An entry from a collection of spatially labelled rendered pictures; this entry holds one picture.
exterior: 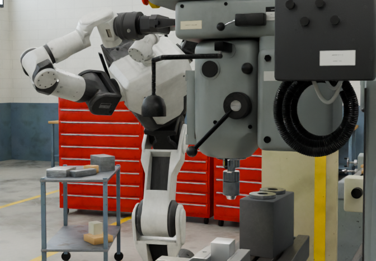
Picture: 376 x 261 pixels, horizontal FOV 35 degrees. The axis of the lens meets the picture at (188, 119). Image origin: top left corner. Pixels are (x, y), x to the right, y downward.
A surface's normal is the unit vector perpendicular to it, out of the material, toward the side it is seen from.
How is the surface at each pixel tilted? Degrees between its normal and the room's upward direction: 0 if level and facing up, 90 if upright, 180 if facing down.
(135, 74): 46
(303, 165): 90
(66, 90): 126
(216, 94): 90
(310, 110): 90
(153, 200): 61
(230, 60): 90
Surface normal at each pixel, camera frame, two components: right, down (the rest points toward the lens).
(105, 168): 0.55, 0.04
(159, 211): -0.18, -0.44
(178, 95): 0.52, 0.58
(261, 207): -0.46, 0.04
